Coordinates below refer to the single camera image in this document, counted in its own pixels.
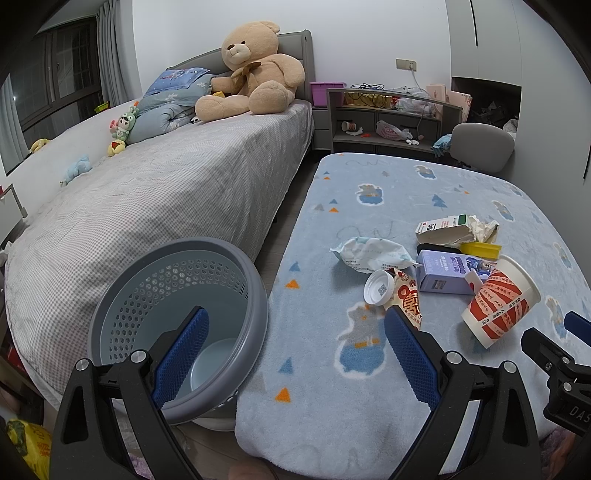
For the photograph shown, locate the yellow gold patterned box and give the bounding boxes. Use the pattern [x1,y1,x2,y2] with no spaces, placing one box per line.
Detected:
[344,91,398,110]

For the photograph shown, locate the red snack wrapper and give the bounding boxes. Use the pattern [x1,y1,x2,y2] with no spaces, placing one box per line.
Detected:
[384,268,423,330]

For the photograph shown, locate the grey bedside drawer cabinet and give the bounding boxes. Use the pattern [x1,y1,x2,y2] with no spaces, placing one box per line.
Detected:
[311,107,332,151]

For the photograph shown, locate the white plastic lid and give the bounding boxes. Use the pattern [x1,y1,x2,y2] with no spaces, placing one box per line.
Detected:
[363,269,394,306]

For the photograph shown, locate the small yellow plush toy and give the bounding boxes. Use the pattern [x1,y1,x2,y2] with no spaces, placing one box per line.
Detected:
[29,138,50,154]

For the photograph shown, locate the grey checkered bed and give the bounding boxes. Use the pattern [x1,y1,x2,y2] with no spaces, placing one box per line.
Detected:
[3,30,317,398]

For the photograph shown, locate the grey shelf unit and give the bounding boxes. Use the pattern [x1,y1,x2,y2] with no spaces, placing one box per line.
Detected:
[327,88,463,161]

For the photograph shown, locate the white wall socket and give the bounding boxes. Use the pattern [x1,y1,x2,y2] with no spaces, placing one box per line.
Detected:
[396,58,418,72]

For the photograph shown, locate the pink plastic bag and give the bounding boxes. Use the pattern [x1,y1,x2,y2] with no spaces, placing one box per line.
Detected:
[376,120,414,142]

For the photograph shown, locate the blue wet wipes packet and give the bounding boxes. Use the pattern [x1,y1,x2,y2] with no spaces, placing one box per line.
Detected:
[331,236,419,274]

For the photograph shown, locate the purple storage box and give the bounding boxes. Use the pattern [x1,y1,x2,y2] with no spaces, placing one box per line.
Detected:
[310,82,346,107]

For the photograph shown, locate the red white paper cup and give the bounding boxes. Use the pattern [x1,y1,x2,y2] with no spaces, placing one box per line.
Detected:
[462,255,541,348]

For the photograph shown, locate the purple cardboard box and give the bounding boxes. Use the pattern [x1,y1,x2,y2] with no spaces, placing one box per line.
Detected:
[417,250,496,295]

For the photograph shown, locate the white green medicine box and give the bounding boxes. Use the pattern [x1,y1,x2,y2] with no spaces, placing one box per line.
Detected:
[415,214,476,246]

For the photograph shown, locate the black fabric band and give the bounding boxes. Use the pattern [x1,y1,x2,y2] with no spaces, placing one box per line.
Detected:
[416,243,461,254]

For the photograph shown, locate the white paper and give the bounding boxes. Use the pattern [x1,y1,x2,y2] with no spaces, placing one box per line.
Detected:
[467,215,499,244]

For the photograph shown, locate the blue patterned pillow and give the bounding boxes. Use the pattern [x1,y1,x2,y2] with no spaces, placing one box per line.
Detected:
[145,67,211,95]

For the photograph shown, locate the grey curtain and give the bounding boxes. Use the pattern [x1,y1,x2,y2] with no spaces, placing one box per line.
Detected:
[96,1,141,107]

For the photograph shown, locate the small light blue plush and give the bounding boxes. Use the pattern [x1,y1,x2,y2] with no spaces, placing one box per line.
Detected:
[60,155,92,186]

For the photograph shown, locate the large tan teddy bear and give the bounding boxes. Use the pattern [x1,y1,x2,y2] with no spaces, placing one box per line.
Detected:
[194,21,305,122]

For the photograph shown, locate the yellow plastic bag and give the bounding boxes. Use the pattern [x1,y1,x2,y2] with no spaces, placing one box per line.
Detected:
[6,419,52,480]

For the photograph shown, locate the grey perforated trash basket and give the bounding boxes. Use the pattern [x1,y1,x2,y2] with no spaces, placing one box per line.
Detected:
[88,237,269,431]

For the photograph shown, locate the blue patterned table blanket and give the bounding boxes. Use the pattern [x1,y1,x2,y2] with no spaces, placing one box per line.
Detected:
[235,153,590,479]

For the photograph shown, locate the grey office chair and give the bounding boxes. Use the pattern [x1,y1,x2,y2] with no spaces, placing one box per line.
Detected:
[450,123,515,174]

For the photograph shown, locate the light blue folded quilt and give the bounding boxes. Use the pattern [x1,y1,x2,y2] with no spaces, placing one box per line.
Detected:
[126,74,214,145]

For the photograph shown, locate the yellow plastic lid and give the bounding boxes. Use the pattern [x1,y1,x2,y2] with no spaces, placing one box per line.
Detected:
[459,242,502,260]

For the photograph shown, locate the green hooded plush doll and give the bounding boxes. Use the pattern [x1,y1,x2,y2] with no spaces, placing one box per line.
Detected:
[107,102,138,157]

